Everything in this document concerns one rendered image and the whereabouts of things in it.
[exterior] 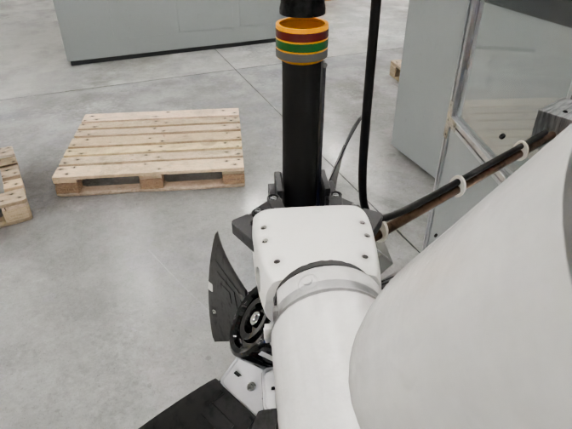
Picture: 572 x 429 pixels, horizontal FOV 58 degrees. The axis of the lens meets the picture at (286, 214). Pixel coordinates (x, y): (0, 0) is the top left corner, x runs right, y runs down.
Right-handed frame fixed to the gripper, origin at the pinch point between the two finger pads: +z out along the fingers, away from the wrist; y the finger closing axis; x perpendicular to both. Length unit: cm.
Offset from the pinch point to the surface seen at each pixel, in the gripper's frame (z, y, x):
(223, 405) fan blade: 5.2, -10.4, -40.3
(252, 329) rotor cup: 8.6, -5.5, -28.1
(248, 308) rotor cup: 12.1, -5.9, -27.3
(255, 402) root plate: 4.6, -5.6, -39.2
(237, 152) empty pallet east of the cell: 270, -10, -136
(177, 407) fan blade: 7.9, -17.8, -43.6
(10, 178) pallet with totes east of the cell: 250, -152, -137
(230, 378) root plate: 7.8, -9.2, -37.4
